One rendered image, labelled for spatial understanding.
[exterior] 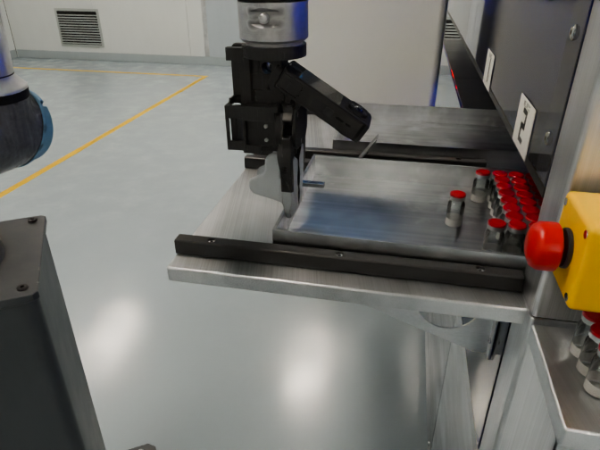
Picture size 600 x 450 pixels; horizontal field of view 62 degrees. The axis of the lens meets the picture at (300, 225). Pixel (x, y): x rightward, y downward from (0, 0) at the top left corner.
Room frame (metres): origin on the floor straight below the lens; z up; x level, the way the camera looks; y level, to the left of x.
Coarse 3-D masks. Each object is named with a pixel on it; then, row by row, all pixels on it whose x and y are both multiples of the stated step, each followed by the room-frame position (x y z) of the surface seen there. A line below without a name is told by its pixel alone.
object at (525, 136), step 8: (520, 104) 0.62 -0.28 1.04; (528, 104) 0.58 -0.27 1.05; (520, 112) 0.61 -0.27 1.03; (528, 112) 0.58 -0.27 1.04; (520, 120) 0.61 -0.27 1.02; (528, 120) 0.57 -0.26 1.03; (528, 128) 0.56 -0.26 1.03; (512, 136) 0.63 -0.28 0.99; (520, 136) 0.59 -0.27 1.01; (528, 136) 0.55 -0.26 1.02; (520, 144) 0.58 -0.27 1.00; (528, 144) 0.55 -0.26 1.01; (520, 152) 0.57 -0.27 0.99
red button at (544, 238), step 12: (540, 228) 0.34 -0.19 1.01; (552, 228) 0.34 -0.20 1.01; (528, 240) 0.35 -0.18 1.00; (540, 240) 0.34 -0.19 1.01; (552, 240) 0.33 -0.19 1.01; (528, 252) 0.34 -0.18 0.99; (540, 252) 0.33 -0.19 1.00; (552, 252) 0.33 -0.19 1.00; (540, 264) 0.33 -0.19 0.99; (552, 264) 0.33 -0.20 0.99
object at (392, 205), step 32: (320, 160) 0.77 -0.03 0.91; (352, 160) 0.76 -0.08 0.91; (384, 160) 0.75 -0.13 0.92; (320, 192) 0.70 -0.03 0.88; (352, 192) 0.70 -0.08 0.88; (384, 192) 0.70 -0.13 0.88; (416, 192) 0.70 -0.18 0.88; (448, 192) 0.70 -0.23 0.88; (288, 224) 0.58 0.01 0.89; (320, 224) 0.59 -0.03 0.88; (352, 224) 0.59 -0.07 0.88; (384, 224) 0.59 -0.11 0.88; (416, 224) 0.59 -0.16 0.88; (480, 224) 0.59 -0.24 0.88; (416, 256) 0.48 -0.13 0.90; (448, 256) 0.48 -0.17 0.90; (480, 256) 0.47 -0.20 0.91; (512, 256) 0.46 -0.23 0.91
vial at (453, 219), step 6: (450, 198) 0.59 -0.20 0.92; (456, 198) 0.58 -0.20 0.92; (462, 198) 0.58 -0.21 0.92; (450, 204) 0.59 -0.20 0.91; (456, 204) 0.58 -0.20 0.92; (462, 204) 0.58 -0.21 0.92; (450, 210) 0.59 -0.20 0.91; (456, 210) 0.58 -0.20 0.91; (462, 210) 0.58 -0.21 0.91; (450, 216) 0.59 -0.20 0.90; (456, 216) 0.58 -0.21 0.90; (462, 216) 0.59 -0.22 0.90; (450, 222) 0.58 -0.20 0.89; (456, 222) 0.58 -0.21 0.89
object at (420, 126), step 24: (384, 120) 1.07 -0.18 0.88; (408, 120) 1.07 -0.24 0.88; (432, 120) 1.06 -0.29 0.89; (456, 120) 1.05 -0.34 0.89; (480, 120) 1.04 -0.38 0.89; (336, 144) 0.84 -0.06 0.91; (360, 144) 0.84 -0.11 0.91; (384, 144) 0.83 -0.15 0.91; (408, 144) 0.82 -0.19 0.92; (432, 144) 0.92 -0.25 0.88; (456, 144) 0.92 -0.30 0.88; (480, 144) 0.92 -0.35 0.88; (504, 144) 0.92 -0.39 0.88; (504, 168) 0.79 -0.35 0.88
